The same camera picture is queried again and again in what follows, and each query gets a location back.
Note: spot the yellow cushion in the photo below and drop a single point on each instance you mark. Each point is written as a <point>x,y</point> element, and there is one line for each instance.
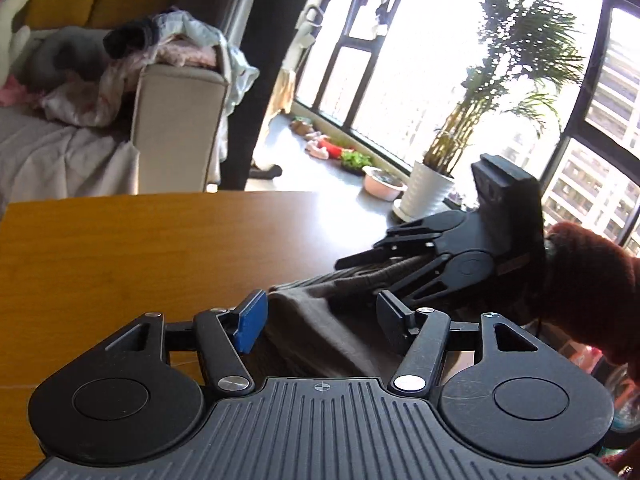
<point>130,5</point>
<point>60,2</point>

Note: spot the pink basin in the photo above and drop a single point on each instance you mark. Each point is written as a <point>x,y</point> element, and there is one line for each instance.
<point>382,185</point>

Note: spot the potted palm in white pot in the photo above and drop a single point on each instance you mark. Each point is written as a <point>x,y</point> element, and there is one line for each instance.
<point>430,190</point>

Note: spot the brown slippers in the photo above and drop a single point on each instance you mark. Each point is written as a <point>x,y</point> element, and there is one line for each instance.
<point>301,126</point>

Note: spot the black slipper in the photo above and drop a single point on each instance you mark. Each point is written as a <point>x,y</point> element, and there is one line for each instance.
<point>267,171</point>

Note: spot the white plush toy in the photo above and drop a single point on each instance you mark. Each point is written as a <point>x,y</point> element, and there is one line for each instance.
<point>12,25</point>

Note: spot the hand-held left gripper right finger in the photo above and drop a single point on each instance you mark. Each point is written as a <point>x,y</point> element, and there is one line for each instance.
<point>395,322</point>

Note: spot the person's right forearm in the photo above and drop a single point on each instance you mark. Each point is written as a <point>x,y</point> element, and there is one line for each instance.
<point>590,280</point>

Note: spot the tray of green plants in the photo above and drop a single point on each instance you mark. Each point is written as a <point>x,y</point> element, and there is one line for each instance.
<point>356,160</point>

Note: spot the pile of clothes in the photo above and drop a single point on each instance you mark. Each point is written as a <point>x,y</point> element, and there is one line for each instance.
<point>185,42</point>

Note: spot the sofa with grey cover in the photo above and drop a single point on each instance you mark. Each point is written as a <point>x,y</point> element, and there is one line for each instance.
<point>170,125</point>

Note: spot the black window frame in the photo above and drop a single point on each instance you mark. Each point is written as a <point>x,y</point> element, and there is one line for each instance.
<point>592,70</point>

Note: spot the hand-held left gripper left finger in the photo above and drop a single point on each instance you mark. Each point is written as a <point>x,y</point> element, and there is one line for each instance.
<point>250,325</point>

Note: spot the hanging beige garment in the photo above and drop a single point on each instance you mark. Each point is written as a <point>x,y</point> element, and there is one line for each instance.
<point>285,90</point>

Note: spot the pink cloth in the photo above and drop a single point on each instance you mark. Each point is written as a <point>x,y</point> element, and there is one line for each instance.
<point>11,92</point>

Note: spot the pink slippers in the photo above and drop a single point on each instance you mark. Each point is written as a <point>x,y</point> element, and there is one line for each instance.
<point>316,147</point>

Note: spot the dark curtain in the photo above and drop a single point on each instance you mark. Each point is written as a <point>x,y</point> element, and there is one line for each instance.
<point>270,60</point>

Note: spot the grey soft bundle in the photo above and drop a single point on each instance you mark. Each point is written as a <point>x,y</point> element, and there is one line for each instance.
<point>65,55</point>

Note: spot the red basin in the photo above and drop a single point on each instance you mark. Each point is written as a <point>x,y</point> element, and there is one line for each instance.
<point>332,150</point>

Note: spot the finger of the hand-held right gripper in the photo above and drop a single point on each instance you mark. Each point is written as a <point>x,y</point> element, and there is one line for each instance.
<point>430,280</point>
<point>415,232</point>

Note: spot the striped shirt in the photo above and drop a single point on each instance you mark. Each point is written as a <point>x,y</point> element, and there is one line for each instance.
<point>310,330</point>

